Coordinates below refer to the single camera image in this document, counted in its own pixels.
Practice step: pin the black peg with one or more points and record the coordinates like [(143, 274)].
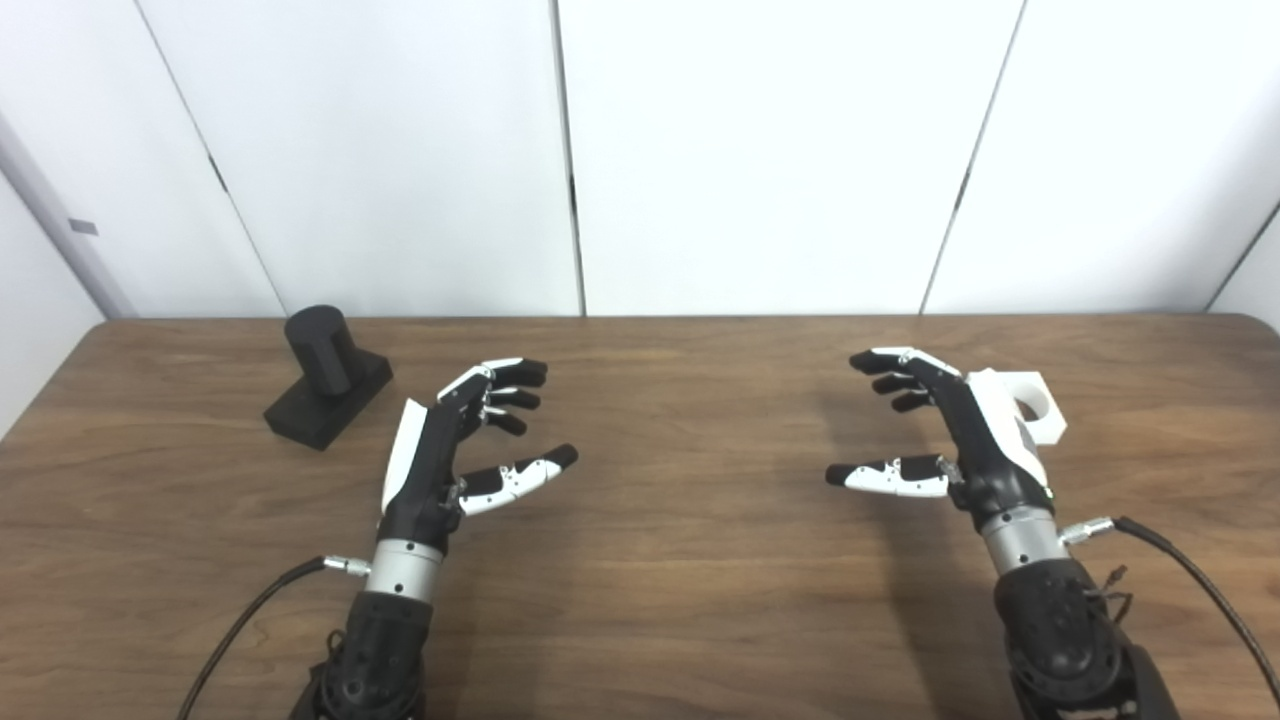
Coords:
[(320, 350)]

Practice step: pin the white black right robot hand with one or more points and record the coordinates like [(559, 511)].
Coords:
[(985, 450)]

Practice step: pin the white square piece with hole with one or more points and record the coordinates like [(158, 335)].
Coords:
[(1030, 381)]

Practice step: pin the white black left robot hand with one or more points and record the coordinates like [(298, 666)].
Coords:
[(425, 470)]

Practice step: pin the small grey wall tag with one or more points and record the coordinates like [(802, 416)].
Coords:
[(83, 227)]

